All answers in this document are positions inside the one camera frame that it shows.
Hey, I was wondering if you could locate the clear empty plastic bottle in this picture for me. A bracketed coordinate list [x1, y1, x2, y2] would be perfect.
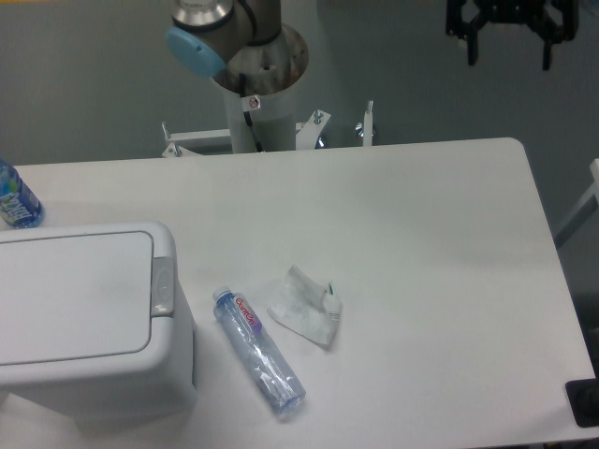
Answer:
[212, 286, 306, 416]

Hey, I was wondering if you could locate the white push-lid trash can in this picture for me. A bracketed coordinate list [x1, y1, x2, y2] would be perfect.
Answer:
[1, 222, 197, 420]

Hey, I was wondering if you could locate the crumpled white paper wrapper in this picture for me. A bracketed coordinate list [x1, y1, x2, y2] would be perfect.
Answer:
[267, 265, 343, 349]

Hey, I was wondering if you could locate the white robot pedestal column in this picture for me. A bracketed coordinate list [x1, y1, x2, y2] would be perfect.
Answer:
[209, 23, 310, 153]

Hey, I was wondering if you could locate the white pedestal base frame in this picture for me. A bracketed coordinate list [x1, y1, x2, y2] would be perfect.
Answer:
[161, 100, 376, 158]

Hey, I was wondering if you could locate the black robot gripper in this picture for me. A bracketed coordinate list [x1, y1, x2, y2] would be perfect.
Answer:
[446, 0, 577, 71]

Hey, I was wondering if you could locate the black cable on pedestal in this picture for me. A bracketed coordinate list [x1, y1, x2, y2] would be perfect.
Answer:
[239, 72, 263, 153]

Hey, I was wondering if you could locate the black clamp at table edge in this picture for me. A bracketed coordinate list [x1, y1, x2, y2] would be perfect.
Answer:
[565, 378, 598, 428]

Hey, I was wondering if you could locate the white frame at right edge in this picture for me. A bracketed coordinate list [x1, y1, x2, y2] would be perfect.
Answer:
[553, 158, 598, 249]

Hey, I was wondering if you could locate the blue label water bottle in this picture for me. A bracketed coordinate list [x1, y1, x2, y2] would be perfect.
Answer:
[1, 160, 45, 229]

